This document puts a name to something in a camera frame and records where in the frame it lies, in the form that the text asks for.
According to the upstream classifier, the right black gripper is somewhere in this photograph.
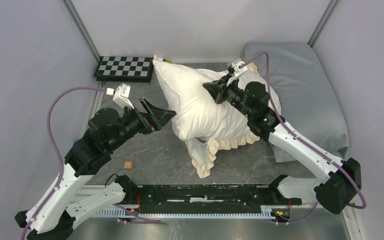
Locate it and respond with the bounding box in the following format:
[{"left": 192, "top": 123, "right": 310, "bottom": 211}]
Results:
[{"left": 205, "top": 71, "right": 254, "bottom": 119}]

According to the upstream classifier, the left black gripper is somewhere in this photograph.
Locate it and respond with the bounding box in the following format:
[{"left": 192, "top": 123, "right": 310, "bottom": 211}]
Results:
[{"left": 109, "top": 95, "right": 178, "bottom": 151}]

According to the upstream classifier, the white pillow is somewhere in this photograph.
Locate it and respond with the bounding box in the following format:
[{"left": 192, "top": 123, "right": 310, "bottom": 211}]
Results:
[{"left": 152, "top": 57, "right": 282, "bottom": 143}]

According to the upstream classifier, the grey pillowcase with cream ruffle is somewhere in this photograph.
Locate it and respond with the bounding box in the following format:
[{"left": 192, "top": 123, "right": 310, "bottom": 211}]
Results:
[{"left": 177, "top": 66, "right": 260, "bottom": 178}]

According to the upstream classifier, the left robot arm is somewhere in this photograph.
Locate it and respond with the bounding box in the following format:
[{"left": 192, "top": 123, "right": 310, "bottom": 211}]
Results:
[{"left": 15, "top": 99, "right": 176, "bottom": 240}]

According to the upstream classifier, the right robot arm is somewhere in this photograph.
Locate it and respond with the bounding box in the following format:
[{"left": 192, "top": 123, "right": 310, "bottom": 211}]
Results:
[{"left": 203, "top": 81, "right": 367, "bottom": 214}]

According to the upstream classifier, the light blue-grey pillow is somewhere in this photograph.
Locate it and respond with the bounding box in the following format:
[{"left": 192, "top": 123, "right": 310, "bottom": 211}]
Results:
[{"left": 240, "top": 42, "right": 349, "bottom": 159}]

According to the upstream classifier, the black white checkerboard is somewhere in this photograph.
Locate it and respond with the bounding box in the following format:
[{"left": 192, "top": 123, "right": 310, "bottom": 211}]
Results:
[{"left": 94, "top": 56, "right": 154, "bottom": 83}]

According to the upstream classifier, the small wooden cube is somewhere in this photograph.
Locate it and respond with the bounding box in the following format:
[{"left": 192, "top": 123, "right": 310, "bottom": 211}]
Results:
[{"left": 123, "top": 161, "right": 134, "bottom": 170}]

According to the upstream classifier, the small white purple toy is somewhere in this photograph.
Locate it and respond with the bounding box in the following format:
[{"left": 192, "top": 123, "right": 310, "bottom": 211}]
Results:
[{"left": 153, "top": 55, "right": 172, "bottom": 64}]

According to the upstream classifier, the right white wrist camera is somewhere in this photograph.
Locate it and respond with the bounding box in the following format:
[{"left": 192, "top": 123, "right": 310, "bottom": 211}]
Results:
[{"left": 226, "top": 58, "right": 248, "bottom": 86}]

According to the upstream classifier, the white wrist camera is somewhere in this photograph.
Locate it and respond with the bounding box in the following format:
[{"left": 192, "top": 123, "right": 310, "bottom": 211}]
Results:
[
  {"left": 226, "top": 58, "right": 248, "bottom": 86},
  {"left": 105, "top": 83, "right": 135, "bottom": 109}
]

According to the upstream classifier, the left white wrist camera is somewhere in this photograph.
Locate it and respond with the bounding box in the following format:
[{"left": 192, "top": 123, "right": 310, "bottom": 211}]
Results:
[{"left": 105, "top": 83, "right": 135, "bottom": 109}]

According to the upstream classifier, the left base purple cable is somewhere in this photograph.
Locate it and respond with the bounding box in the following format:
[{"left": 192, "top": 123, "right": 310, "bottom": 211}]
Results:
[{"left": 112, "top": 203, "right": 162, "bottom": 225}]

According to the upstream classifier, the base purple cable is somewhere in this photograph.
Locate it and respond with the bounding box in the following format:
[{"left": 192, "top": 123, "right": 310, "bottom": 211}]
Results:
[
  {"left": 273, "top": 202, "right": 319, "bottom": 227},
  {"left": 112, "top": 203, "right": 162, "bottom": 225}
]

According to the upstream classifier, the white toothed cable duct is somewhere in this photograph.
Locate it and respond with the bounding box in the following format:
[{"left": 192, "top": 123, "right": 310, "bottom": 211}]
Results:
[{"left": 92, "top": 206, "right": 290, "bottom": 220}]

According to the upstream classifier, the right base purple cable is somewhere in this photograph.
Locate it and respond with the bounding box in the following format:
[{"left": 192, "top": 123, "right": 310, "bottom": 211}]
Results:
[{"left": 273, "top": 202, "right": 319, "bottom": 227}]

